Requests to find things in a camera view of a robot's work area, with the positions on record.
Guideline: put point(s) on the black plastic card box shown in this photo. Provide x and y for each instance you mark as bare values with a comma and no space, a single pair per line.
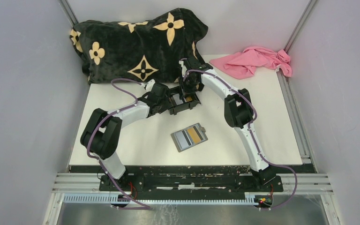
177,109

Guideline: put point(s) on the gold black-stripe credit card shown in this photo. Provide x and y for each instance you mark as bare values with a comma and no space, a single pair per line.
194,134

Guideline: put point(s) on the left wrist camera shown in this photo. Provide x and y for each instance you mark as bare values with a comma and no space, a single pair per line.
149,85

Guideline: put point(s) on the stack of cards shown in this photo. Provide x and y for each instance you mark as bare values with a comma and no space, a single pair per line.
177,100

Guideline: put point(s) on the slotted grey cable duct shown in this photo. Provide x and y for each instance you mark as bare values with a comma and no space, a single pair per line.
117,199

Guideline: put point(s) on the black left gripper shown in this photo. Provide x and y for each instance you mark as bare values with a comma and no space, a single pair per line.
167,104

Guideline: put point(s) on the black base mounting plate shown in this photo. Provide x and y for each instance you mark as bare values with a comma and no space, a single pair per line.
194,182

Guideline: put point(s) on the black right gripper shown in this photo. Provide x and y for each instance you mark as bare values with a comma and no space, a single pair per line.
184,88

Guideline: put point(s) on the grey leather card holder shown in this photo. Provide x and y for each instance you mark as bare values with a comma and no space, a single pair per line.
200,129

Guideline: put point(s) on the pink cloth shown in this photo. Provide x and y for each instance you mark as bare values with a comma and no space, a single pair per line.
242,65

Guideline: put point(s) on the white silver credit card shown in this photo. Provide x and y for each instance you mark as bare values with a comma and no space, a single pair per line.
183,140

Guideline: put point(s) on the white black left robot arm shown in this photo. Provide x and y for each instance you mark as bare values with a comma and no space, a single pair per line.
102,132

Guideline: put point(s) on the black floral plush blanket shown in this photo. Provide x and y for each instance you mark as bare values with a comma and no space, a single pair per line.
140,51

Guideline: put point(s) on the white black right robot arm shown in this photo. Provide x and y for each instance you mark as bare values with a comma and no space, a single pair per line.
239,113

